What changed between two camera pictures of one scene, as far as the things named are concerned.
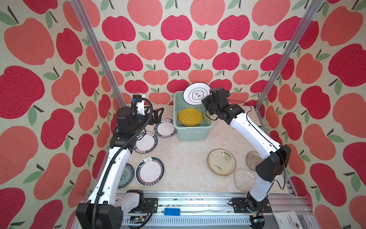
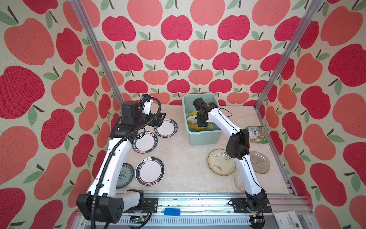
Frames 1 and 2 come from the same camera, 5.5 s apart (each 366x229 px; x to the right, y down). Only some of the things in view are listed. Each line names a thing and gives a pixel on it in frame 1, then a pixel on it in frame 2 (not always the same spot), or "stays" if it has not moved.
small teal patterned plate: (127, 177) stays
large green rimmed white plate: (149, 171) stays
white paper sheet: (288, 220) stays
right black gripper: (205, 101) → (201, 123)
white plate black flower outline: (194, 93) → (192, 119)
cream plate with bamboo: (221, 162) stays
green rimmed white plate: (146, 143) stays
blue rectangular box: (172, 212) stays
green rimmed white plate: (166, 128) stays
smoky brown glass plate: (253, 158) stays
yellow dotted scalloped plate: (190, 117) → (195, 125)
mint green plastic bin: (194, 133) → (212, 135)
